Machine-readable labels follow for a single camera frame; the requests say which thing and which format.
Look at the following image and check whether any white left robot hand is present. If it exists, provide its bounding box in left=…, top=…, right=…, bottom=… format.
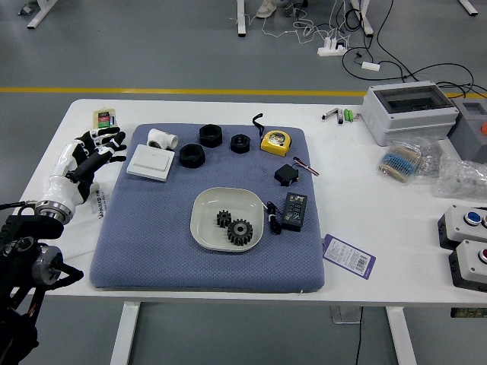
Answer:
left=37, top=126, right=128, bottom=214

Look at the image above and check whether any small black gear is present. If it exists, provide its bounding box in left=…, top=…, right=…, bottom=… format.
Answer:
left=216, top=209, right=234, bottom=229

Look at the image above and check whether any big black gear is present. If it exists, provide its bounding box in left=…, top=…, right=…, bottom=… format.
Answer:
left=227, top=218, right=254, bottom=247

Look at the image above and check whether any large black hex nut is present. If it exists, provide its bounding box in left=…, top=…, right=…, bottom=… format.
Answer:
left=199, top=124, right=224, bottom=148
left=179, top=143, right=207, bottom=169

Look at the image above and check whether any small black hex nut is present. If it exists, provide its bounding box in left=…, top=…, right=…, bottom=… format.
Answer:
left=229, top=133, right=251, bottom=154

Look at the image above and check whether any blue push-button box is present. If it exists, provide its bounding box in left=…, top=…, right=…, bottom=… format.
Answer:
left=436, top=204, right=487, bottom=251

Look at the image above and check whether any grey box with orange button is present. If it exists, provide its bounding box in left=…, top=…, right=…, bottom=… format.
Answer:
left=447, top=97, right=487, bottom=164

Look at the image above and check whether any red push-button box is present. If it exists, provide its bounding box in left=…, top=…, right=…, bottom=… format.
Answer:
left=447, top=239, right=487, bottom=293

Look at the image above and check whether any white plastic bag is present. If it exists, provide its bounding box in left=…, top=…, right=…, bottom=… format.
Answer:
left=21, top=161, right=117, bottom=262

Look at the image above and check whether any white pipe tee fitting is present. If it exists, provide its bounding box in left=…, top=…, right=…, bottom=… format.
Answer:
left=146, top=128, right=179, bottom=151

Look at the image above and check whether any white square plate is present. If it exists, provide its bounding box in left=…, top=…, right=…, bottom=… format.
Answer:
left=189, top=186, right=266, bottom=252

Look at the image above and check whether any white background desk leg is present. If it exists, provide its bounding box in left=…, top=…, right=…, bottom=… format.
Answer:
left=349, top=0, right=374, bottom=37
left=458, top=0, right=479, bottom=17
left=236, top=0, right=247, bottom=37
left=26, top=0, right=58, bottom=30

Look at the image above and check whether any white table leg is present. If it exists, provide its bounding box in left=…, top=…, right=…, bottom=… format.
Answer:
left=110, top=302, right=140, bottom=365
left=386, top=306, right=418, bottom=365

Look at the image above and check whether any blue-grey cushion mat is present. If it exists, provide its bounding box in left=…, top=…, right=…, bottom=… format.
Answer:
left=89, top=122, right=326, bottom=293

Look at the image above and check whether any yellow tape measure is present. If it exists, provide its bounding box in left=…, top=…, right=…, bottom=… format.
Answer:
left=251, top=113, right=293, bottom=157

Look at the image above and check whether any black servo motor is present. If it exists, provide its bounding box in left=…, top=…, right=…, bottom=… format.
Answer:
left=274, top=156, right=320, bottom=188

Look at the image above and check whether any black digital display module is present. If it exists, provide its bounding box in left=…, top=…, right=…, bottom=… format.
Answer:
left=280, top=192, right=308, bottom=232

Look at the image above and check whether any person's shoe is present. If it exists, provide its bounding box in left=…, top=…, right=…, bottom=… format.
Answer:
left=255, top=0, right=285, bottom=19

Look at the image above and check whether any white power strip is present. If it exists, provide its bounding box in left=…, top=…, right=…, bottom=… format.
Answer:
left=317, top=37, right=349, bottom=57

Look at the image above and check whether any purple tag card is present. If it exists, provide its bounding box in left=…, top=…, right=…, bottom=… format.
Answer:
left=322, top=233, right=377, bottom=271

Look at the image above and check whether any bag of blue resistors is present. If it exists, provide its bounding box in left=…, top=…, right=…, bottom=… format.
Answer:
left=377, top=136, right=423, bottom=186

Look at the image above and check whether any clear bag of small parts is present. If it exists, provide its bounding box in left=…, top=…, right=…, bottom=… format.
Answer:
left=416, top=136, right=444, bottom=179

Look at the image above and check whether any bubble wrap bag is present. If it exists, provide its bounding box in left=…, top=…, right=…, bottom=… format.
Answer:
left=431, top=151, right=487, bottom=198

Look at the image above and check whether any desk control panel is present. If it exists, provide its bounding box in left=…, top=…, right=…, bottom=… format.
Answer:
left=450, top=306, right=487, bottom=319

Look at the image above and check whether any cream red-green switch box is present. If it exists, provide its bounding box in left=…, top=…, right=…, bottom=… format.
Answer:
left=93, top=109, right=119, bottom=134

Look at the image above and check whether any white wall switch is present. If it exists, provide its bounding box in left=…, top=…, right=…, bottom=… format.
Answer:
left=126, top=144, right=176, bottom=183

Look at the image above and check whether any black bundled cable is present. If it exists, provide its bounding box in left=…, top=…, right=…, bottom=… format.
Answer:
left=265, top=200, right=283, bottom=235

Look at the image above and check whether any white floor cable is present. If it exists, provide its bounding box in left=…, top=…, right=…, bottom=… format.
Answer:
left=229, top=0, right=353, bottom=46

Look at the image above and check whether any metal bracket under table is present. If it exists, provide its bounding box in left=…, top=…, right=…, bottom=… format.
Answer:
left=329, top=305, right=362, bottom=325

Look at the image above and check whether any black hanging cable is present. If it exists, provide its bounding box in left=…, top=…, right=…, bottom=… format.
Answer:
left=353, top=306, right=365, bottom=365

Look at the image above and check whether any black floor cable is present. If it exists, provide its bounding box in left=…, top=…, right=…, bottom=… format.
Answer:
left=341, top=0, right=487, bottom=96

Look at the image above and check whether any grey electrical enclosure box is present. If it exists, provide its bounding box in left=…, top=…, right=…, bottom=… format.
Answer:
left=360, top=80, right=460, bottom=147

